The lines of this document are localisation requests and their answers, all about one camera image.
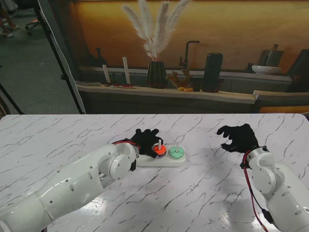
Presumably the black tripod stand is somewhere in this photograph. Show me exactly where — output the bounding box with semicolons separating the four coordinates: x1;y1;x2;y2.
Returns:
33;0;85;114
0;83;25;115

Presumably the orange kitchen backdrop banner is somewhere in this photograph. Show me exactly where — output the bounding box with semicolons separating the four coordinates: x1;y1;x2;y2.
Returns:
40;0;309;114

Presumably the red left arm cable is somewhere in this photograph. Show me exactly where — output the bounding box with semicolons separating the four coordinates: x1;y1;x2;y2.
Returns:
112;138;141;148

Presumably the tall white candle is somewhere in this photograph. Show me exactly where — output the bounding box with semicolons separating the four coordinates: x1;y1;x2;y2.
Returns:
122;57;132;85

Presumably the white pampas grass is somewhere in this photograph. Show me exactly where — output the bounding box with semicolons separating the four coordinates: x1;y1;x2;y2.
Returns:
121;0;193;61

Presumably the tall black cylinder appliance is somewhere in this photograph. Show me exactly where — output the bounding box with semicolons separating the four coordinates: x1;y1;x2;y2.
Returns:
202;52;224;93

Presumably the dark angular box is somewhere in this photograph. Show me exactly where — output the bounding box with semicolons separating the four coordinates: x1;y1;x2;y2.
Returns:
286;49;309;93

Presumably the white Hanoi tower base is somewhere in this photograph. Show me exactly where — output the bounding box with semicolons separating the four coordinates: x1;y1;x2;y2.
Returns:
136;139;186;169

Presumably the office chair base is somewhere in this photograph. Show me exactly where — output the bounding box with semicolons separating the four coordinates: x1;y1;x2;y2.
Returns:
25;18;42;36

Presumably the white bowl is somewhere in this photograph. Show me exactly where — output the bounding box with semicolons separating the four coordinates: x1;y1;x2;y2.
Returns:
252;65;282;75

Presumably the tray with red pieces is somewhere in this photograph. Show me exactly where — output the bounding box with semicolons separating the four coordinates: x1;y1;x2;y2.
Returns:
104;83;137;89

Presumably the grey board with bottle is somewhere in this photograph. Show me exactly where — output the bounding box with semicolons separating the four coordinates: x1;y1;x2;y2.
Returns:
257;44;284;66

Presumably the stack of plates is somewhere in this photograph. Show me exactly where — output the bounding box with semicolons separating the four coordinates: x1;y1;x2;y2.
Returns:
76;80;102;87

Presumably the large green ring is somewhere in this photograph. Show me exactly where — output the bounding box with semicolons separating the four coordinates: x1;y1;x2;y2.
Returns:
168;146;185;160

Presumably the squat dark glass bottle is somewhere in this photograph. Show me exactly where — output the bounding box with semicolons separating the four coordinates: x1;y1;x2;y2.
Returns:
84;48;96;66

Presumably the short wooden counter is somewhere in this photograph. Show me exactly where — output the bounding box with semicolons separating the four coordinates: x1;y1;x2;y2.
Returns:
253;89;309;101

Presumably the tall dark glass bottle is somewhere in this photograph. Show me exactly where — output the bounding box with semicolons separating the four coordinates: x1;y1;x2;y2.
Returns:
95;47;107;67

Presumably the dark ribbed vase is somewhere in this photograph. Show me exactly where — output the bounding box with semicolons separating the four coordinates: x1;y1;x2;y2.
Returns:
146;60;168;89

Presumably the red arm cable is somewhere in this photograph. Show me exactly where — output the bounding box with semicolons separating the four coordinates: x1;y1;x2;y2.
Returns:
242;149;276;231
112;138;141;148

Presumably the small orange ring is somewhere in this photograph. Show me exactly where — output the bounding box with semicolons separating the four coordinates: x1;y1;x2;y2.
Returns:
151;145;167;157

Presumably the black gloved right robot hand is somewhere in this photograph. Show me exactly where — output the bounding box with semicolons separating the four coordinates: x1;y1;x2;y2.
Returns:
216;123;261;154

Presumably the brown coral figurine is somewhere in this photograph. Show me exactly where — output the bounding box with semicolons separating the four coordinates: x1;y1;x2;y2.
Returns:
165;68;194;89

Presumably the black kitchen faucet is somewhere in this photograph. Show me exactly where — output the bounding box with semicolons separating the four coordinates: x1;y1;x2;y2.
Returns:
179;40;200;71

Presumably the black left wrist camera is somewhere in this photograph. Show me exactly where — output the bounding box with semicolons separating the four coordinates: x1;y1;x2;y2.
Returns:
129;157;139;173

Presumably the short white candle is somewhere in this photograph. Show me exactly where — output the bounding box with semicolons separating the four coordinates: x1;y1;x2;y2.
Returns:
102;64;111;83

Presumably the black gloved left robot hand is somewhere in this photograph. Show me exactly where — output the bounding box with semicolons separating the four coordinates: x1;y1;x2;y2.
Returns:
130;129;165;159

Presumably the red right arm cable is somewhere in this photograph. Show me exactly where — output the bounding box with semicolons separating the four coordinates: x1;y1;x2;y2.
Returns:
242;149;276;231

